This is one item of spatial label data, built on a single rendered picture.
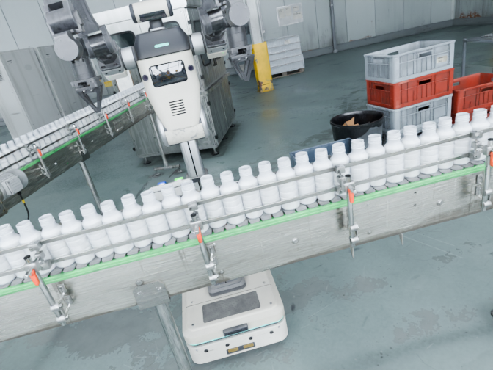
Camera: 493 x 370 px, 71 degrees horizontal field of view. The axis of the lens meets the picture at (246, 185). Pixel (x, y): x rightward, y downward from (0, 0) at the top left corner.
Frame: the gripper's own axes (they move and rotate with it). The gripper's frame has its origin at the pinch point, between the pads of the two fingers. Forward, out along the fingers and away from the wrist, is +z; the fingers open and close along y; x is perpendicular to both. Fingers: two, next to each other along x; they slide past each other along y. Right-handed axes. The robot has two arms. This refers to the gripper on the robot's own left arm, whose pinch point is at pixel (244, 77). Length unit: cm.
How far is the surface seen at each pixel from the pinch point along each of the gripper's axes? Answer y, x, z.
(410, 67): 162, -158, 40
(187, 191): -16.2, 25.3, 25.8
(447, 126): -15, -58, 26
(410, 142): -15, -45, 28
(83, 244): -17, 59, 34
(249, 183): -16.2, 7.0, 28.2
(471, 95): 174, -224, 79
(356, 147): -15.4, -27.5, 25.7
